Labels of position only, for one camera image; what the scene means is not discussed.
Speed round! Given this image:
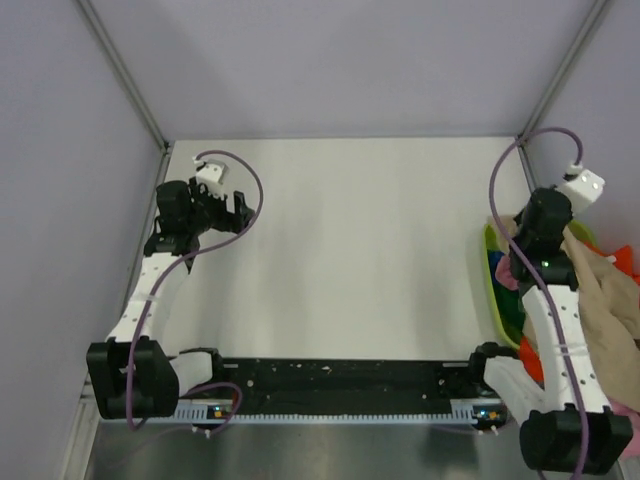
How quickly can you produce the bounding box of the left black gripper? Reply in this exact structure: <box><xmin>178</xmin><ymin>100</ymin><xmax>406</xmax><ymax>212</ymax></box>
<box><xmin>185</xmin><ymin>176</ymin><xmax>253</xmax><ymax>235</ymax></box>

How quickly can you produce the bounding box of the beige t shirt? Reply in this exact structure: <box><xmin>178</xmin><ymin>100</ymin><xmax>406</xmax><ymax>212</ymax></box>
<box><xmin>492</xmin><ymin>212</ymin><xmax>640</xmax><ymax>361</ymax></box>

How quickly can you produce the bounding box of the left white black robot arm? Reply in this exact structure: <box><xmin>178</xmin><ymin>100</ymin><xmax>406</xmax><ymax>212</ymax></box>
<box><xmin>86</xmin><ymin>177</ymin><xmax>255</xmax><ymax>420</ymax></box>

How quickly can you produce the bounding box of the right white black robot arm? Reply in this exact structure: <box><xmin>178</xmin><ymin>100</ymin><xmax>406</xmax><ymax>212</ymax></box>
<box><xmin>466</xmin><ymin>181</ymin><xmax>633</xmax><ymax>479</ymax></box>

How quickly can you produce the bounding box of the green plastic basket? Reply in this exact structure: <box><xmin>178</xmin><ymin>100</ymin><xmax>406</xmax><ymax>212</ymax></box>
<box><xmin>480</xmin><ymin>219</ymin><xmax>599</xmax><ymax>351</ymax></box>

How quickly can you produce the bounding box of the blue t shirt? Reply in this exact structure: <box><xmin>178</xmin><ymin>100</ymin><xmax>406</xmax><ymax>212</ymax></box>
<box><xmin>487</xmin><ymin>250</ymin><xmax>504</xmax><ymax>285</ymax></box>

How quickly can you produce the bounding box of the pink t shirt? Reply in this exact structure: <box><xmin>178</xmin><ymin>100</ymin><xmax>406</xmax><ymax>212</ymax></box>
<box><xmin>494</xmin><ymin>255</ymin><xmax>519</xmax><ymax>291</ymax></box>

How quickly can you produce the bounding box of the dark green t shirt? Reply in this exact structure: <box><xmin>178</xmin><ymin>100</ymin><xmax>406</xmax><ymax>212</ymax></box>
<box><xmin>494</xmin><ymin>285</ymin><xmax>526</xmax><ymax>344</ymax></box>

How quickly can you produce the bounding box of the orange t shirt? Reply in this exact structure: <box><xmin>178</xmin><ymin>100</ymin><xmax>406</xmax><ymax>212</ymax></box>
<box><xmin>517</xmin><ymin>239</ymin><xmax>640</xmax><ymax>384</ymax></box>

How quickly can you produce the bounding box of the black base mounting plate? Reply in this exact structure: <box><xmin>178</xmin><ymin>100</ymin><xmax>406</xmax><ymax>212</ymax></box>
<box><xmin>212</xmin><ymin>357</ymin><xmax>507</xmax><ymax>420</ymax></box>

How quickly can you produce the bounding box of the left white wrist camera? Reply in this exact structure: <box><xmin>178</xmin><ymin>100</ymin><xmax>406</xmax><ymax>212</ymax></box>
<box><xmin>194</xmin><ymin>159</ymin><xmax>229</xmax><ymax>198</ymax></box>

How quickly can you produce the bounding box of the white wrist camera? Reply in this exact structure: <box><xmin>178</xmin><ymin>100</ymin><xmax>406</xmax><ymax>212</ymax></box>
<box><xmin>194</xmin><ymin>159</ymin><xmax>229</xmax><ymax>198</ymax></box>
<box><xmin>558</xmin><ymin>169</ymin><xmax>606</xmax><ymax>215</ymax></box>

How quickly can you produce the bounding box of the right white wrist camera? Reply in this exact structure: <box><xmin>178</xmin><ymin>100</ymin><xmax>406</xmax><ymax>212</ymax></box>
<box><xmin>558</xmin><ymin>169</ymin><xmax>606</xmax><ymax>215</ymax></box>

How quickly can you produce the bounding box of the left aluminium frame post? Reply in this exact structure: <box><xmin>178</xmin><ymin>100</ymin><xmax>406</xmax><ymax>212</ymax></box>
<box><xmin>72</xmin><ymin>0</ymin><xmax>170</xmax><ymax>152</ymax></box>

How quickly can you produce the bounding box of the aluminium frame post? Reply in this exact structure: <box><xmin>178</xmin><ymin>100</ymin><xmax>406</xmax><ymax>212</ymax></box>
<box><xmin>518</xmin><ymin>0</ymin><xmax>615</xmax><ymax>138</ymax></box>
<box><xmin>72</xmin><ymin>0</ymin><xmax>170</xmax><ymax>152</ymax></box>

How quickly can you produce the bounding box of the grey slotted cable duct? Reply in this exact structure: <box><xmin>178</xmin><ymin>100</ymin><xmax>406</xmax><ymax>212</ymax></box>
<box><xmin>163</xmin><ymin>402</ymin><xmax>510</xmax><ymax>429</ymax></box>

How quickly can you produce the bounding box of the right aluminium frame post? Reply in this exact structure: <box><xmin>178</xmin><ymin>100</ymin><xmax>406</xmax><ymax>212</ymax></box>
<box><xmin>518</xmin><ymin>0</ymin><xmax>615</xmax><ymax>138</ymax></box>

